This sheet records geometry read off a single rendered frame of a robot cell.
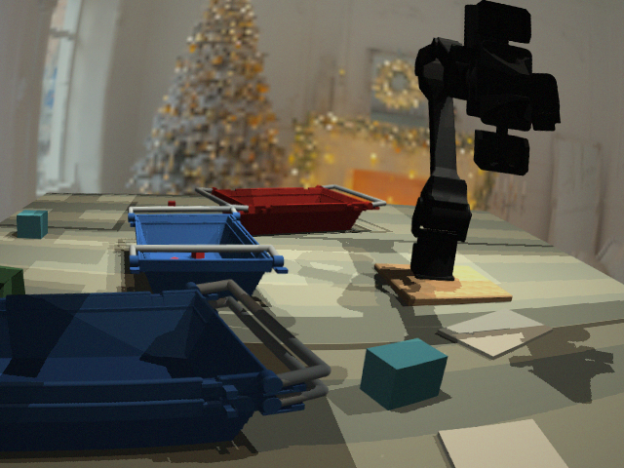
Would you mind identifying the beige flat panel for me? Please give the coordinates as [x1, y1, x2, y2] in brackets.
[437, 419, 568, 468]
[437, 308, 553, 360]

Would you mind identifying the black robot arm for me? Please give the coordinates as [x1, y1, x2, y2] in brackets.
[410, 4, 561, 281]

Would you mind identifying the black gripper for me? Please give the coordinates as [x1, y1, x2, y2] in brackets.
[467, 0, 532, 176]

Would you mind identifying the green block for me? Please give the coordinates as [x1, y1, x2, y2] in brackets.
[0, 266, 25, 298]

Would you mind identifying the teal cube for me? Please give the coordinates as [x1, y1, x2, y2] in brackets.
[17, 210, 48, 240]
[359, 338, 448, 410]

